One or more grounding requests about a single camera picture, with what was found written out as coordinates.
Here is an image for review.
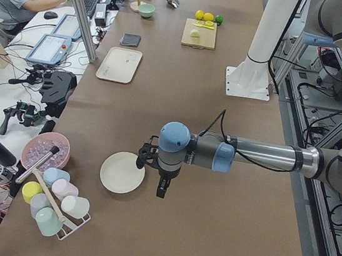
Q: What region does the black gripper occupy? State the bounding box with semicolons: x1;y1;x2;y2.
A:
156;165;181;198

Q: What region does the cream round plate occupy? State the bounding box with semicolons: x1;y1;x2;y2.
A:
99;151;145;194

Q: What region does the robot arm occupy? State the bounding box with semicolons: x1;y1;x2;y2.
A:
156;0;342;198

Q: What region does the cream rectangular rabbit tray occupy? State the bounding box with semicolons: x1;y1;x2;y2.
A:
96;47;143;84

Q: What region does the white cup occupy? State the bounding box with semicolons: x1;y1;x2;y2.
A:
61;195;90;219

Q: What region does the pink cup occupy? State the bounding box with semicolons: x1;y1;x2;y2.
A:
51;178;79;201

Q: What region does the white cup rack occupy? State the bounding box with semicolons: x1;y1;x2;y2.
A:
33;169;92;241

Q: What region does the blue cup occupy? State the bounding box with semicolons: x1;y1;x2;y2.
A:
43;167;71;187

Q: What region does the metal muddler black tip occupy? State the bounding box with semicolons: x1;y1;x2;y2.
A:
14;145;60;184

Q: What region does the pink bowl with ice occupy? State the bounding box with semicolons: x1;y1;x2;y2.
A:
21;132;71;172

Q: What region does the mint green cup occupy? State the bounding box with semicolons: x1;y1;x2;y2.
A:
35;207;63;237

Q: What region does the grey cup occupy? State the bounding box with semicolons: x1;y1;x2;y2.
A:
30;193;51;219

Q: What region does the yellow cup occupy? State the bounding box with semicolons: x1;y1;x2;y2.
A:
21;181;43;204

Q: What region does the black plastic stand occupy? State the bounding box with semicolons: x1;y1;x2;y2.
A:
39;71;78;118

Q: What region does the dark grey folded cloth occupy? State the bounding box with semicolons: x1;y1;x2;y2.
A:
120;33;141;48

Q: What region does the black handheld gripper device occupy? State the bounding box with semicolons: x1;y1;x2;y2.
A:
0;101;47;135

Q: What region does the wooden cutting board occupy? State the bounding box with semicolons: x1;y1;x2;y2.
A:
181;18;217;50

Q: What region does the yellow plastic knife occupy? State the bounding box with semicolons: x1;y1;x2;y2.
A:
192;23;215;30

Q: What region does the lemon half slice lower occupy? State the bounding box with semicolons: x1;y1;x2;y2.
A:
205;21;214;27

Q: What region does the whole lemon far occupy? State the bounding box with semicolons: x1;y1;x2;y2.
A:
194;10;205;20

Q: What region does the green lime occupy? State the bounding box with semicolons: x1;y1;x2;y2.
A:
215;15;224;26

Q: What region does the mint green bowl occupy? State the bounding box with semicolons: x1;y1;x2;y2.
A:
138;3;156;19

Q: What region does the blue teach pendant near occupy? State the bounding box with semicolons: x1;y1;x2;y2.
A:
25;34;72;66

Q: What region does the blue teach pendant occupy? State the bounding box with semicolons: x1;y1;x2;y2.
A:
25;34;72;66
52;14;82;41

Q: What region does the blue teach pendant far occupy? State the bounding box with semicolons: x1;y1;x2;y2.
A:
52;14;82;41

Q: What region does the black keyboard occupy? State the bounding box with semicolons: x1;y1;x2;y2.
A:
83;0;101;18

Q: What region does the black computer mouse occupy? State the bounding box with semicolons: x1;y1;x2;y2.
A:
43;11;58;20

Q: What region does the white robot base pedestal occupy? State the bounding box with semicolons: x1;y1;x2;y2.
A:
225;0;302;101

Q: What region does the aluminium frame post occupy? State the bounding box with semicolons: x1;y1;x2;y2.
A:
72;0;97;63

